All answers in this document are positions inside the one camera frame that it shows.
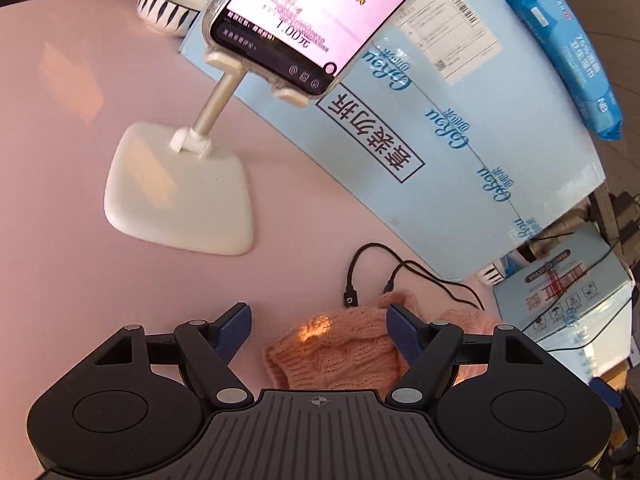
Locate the pink knitted sweater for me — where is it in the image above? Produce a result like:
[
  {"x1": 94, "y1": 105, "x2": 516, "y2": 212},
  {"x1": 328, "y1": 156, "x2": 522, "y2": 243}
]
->
[{"x1": 262, "y1": 290, "x2": 499, "y2": 396}]

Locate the white phone stand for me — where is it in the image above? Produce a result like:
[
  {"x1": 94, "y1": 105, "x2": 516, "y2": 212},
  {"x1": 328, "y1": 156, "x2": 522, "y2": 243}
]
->
[{"x1": 103, "y1": 50, "x2": 255, "y2": 257}]

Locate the large light blue carton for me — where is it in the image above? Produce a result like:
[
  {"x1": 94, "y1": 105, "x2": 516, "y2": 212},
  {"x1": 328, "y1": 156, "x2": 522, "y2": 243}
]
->
[{"x1": 180, "y1": 0, "x2": 605, "y2": 280}]

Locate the smartphone with lit screen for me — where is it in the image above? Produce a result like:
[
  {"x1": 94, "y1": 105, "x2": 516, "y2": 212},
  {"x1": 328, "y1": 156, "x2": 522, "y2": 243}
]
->
[{"x1": 202, "y1": 0, "x2": 408, "y2": 99}]

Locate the black white striped bowl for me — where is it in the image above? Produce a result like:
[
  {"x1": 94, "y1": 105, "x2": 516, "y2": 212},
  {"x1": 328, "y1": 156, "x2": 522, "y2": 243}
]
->
[{"x1": 137, "y1": 0, "x2": 207, "y2": 38}]

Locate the blue wet wipes pack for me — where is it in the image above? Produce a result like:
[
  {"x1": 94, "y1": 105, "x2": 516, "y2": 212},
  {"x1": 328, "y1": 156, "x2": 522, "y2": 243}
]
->
[{"x1": 506, "y1": 0, "x2": 623, "y2": 141}]

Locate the black usb cable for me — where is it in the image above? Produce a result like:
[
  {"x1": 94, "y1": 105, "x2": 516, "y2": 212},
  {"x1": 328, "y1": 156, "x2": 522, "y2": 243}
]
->
[
  {"x1": 342, "y1": 242, "x2": 485, "y2": 311},
  {"x1": 383, "y1": 259, "x2": 485, "y2": 311}
]

